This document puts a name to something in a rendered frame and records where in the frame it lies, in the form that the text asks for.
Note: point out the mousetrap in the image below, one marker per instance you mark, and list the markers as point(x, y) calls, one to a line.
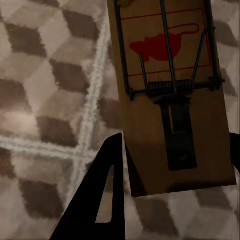
point(171, 95)

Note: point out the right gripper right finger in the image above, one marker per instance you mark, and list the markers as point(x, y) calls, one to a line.
point(235, 150)

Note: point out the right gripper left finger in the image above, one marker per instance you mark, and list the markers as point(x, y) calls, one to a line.
point(78, 221)

